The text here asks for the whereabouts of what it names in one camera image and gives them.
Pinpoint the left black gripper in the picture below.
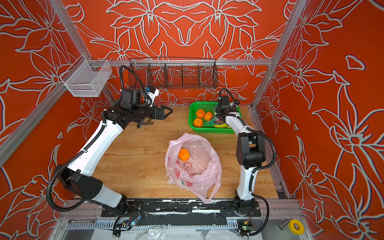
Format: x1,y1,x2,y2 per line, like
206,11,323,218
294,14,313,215
133,103,173,120

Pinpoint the red green dragon fruit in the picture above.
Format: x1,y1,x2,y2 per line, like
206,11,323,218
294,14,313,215
207,117,225,126

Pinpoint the orange fruit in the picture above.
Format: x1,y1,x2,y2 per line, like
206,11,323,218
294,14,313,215
178,148,190,162
196,109,206,119
193,118,204,128
204,112,213,122

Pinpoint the pink plastic bag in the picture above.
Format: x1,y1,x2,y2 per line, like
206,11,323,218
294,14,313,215
165,133,222,204

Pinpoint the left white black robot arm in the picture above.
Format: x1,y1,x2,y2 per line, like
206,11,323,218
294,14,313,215
46,65,173,217

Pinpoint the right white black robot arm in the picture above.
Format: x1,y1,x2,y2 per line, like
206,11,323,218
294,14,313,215
215,88,277,216

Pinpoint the yellow banana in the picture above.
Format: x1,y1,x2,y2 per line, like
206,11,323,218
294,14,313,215
214,123,228,129

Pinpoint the metal hand tool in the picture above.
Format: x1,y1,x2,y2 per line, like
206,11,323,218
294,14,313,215
137,119,154,129

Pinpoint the green plastic basket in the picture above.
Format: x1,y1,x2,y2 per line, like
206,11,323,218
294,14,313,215
189,102,234,134

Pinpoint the yellow tape roll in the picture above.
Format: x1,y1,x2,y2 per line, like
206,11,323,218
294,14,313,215
288,219,306,235

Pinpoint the black wire wall basket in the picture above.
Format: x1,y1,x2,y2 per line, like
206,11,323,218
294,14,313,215
128,57,219,90

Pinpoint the white wire wall basket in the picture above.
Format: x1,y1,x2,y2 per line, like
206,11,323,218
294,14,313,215
60,60,112,97

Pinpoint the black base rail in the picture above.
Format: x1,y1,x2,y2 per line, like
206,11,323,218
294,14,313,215
101,197,262,227

